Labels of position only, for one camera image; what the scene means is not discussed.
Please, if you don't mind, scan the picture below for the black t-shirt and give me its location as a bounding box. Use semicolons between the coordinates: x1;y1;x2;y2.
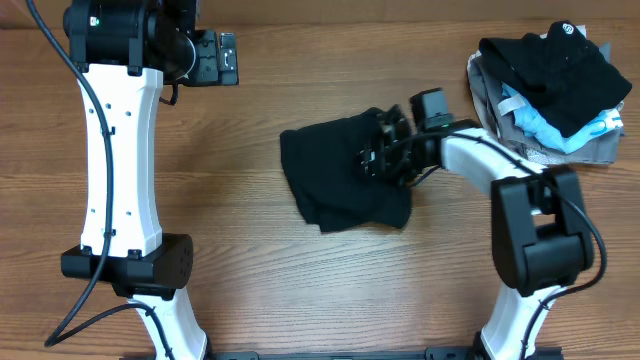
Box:
280;107;412;233

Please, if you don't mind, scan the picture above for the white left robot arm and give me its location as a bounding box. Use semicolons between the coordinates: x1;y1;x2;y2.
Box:
61;0;238;359

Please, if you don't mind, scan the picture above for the light blue folded garment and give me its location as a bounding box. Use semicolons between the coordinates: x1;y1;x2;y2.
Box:
498;83;623;154

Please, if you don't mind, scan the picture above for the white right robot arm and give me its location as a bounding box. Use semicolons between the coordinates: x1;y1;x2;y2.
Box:
355;107;601;359

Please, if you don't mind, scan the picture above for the beige folded garment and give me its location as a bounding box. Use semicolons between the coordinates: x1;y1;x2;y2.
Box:
467;51;561;165

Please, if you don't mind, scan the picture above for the grey folded garment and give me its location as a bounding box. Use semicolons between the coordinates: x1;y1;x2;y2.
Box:
468;42;626;165

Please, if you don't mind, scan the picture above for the black folded garment on pile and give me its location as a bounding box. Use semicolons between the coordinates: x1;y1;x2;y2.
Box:
479;21;632;137

